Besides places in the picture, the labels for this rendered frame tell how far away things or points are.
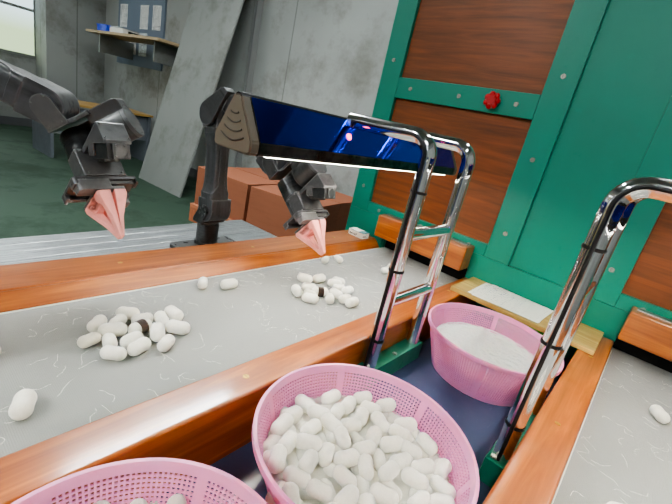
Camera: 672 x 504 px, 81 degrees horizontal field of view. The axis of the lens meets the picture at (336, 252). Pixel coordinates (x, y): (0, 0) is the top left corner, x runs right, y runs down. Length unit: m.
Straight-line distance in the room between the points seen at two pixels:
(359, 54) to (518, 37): 2.80
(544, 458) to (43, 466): 0.55
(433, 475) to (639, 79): 0.92
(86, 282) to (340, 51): 3.53
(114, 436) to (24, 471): 0.07
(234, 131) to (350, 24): 3.56
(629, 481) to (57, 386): 0.74
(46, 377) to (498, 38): 1.18
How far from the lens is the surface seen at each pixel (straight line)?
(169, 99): 5.06
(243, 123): 0.53
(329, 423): 0.55
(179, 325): 0.66
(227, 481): 0.44
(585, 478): 0.68
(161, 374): 0.60
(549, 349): 0.57
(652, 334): 1.07
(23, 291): 0.77
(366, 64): 3.85
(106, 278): 0.80
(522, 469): 0.58
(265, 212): 3.10
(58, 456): 0.48
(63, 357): 0.64
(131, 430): 0.49
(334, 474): 0.50
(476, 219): 1.18
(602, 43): 1.16
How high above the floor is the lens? 1.10
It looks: 18 degrees down
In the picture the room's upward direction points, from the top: 13 degrees clockwise
